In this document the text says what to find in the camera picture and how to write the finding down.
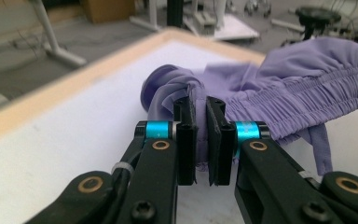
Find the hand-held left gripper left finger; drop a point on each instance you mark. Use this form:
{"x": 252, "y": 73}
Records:
{"x": 186, "y": 146}

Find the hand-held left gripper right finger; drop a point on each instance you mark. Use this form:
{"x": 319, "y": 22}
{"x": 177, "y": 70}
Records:
{"x": 220, "y": 149}

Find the purple shorts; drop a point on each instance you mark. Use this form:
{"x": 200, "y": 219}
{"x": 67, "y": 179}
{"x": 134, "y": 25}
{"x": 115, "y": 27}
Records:
{"x": 292, "y": 87}

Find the white table mat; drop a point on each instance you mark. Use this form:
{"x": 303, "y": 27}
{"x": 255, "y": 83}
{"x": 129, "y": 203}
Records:
{"x": 74, "y": 130}

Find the white machine base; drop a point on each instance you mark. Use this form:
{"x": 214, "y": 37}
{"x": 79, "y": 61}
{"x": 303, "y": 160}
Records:
{"x": 233, "y": 28}

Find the white furniture foot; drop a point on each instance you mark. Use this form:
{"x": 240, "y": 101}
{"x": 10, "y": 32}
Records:
{"x": 146, "y": 23}

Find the large cardboard box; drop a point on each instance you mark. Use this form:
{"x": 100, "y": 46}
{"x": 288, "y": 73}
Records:
{"x": 108, "y": 9}

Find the white table frame legs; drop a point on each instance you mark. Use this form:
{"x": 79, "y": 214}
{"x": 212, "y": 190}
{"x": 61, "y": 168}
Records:
{"x": 48, "y": 34}

